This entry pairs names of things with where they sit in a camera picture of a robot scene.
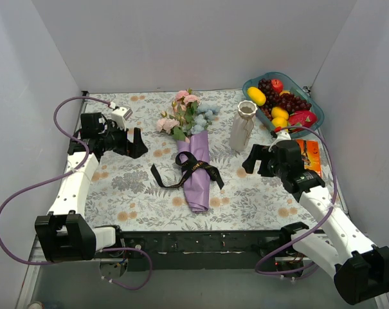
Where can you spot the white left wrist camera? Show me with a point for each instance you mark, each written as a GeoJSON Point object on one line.
{"type": "Point", "coordinates": [120, 116]}

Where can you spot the white ribbed ceramic vase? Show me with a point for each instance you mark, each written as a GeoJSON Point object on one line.
{"type": "Point", "coordinates": [243, 124]}

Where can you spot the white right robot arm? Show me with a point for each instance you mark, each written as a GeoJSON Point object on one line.
{"type": "Point", "coordinates": [358, 267]}

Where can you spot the yellow mango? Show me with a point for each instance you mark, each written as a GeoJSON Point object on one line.
{"type": "Point", "coordinates": [257, 96]}

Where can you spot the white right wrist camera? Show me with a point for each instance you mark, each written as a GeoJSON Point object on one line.
{"type": "Point", "coordinates": [279, 134]}

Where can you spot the black gold-lettered ribbon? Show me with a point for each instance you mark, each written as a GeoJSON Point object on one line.
{"type": "Point", "coordinates": [189, 164]}

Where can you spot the small orange fruit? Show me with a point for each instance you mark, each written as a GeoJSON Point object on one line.
{"type": "Point", "coordinates": [285, 93]}

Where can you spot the floral tablecloth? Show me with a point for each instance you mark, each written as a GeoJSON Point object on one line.
{"type": "Point", "coordinates": [138, 194]}

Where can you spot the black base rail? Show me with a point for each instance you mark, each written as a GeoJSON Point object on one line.
{"type": "Point", "coordinates": [197, 250]}

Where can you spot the yellow lemon upper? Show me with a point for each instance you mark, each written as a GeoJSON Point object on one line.
{"type": "Point", "coordinates": [279, 112]}

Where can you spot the yellow lemon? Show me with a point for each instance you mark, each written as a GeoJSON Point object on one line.
{"type": "Point", "coordinates": [279, 122]}
{"type": "Point", "coordinates": [279, 112]}

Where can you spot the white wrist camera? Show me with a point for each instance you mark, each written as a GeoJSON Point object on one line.
{"type": "Point", "coordinates": [279, 134]}
{"type": "Point", "coordinates": [120, 116]}

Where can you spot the teal plastic fruit basket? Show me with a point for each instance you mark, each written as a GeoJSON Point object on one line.
{"type": "Point", "coordinates": [289, 85]}

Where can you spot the dark red grape bunch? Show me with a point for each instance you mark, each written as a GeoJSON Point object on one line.
{"type": "Point", "coordinates": [291, 103]}

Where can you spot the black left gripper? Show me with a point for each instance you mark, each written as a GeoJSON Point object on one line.
{"type": "Point", "coordinates": [128, 146]}

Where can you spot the red dragon fruit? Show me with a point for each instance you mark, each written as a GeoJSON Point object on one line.
{"type": "Point", "coordinates": [303, 118]}

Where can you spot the pink rose stem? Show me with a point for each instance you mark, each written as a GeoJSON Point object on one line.
{"type": "Point", "coordinates": [185, 107]}
{"type": "Point", "coordinates": [174, 125]}

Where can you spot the orange razor package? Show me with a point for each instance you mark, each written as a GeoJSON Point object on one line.
{"type": "Point", "coordinates": [310, 153]}

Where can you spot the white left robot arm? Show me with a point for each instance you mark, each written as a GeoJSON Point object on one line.
{"type": "Point", "coordinates": [63, 233]}

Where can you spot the blue hydrangea stem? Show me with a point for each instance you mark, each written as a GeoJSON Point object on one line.
{"type": "Point", "coordinates": [205, 114]}

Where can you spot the purple pink wrapping paper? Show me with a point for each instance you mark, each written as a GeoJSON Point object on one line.
{"type": "Point", "coordinates": [197, 187]}

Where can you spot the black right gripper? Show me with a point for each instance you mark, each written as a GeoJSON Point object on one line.
{"type": "Point", "coordinates": [262, 162]}

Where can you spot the yellow lemon lower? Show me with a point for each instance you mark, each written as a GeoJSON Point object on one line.
{"type": "Point", "coordinates": [279, 122]}

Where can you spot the red apple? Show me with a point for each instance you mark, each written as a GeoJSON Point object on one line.
{"type": "Point", "coordinates": [277, 85]}

